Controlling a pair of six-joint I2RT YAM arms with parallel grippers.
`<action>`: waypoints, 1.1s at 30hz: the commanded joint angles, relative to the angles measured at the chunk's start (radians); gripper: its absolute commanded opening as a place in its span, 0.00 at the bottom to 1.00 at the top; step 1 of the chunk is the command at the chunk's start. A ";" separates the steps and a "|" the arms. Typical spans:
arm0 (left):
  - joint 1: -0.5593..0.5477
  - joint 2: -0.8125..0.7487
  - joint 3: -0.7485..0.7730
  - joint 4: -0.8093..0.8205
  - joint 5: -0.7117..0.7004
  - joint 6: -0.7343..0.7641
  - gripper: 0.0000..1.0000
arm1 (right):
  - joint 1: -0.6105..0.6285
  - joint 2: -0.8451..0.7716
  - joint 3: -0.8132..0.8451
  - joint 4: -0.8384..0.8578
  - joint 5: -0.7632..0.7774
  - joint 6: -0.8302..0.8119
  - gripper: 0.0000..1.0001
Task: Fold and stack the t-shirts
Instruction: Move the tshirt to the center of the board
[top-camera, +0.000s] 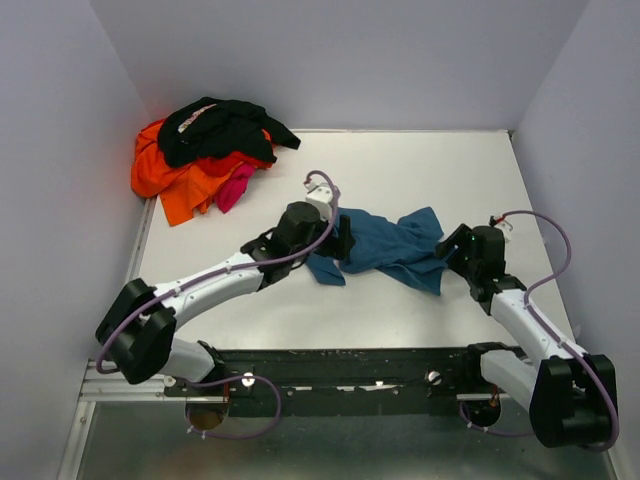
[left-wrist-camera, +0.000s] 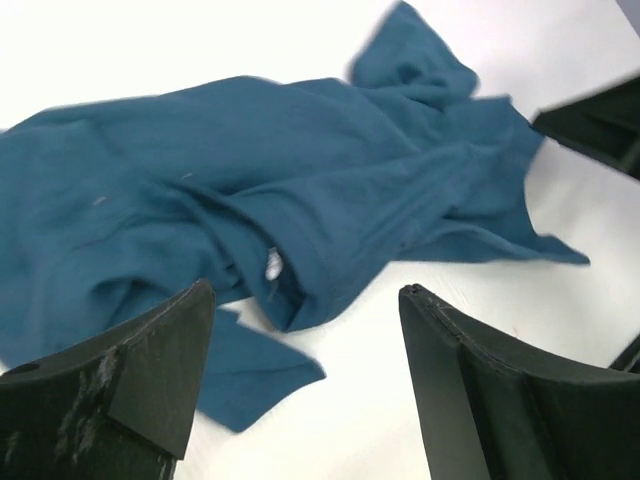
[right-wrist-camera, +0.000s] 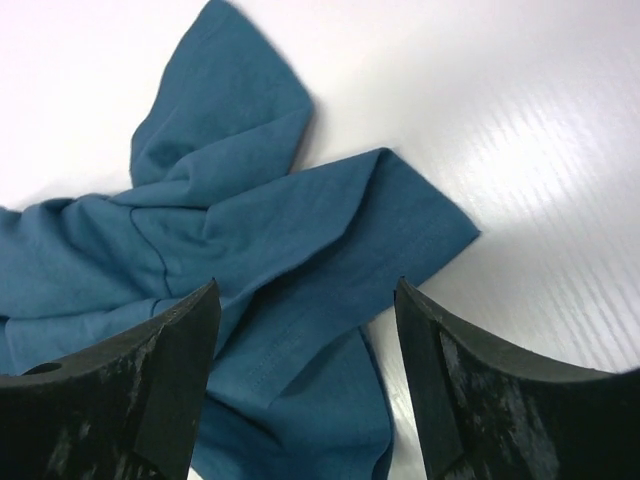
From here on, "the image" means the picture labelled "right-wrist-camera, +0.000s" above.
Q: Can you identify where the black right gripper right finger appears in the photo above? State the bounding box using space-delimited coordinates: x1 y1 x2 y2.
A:
394 280 639 479

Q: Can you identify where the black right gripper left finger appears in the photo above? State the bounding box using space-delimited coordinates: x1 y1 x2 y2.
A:
1 281 221 479

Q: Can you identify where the teal blue t shirt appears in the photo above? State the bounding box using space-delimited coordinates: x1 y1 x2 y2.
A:
1 1 478 479

